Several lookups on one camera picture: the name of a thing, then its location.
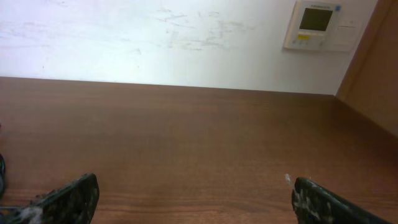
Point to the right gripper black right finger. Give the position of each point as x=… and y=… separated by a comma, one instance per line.
x=314, y=204

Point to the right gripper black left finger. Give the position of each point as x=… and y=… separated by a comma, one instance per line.
x=74, y=203

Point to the wooden side panel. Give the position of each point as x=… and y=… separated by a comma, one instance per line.
x=370, y=83

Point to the white wall thermostat panel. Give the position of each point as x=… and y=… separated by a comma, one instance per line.
x=327, y=25

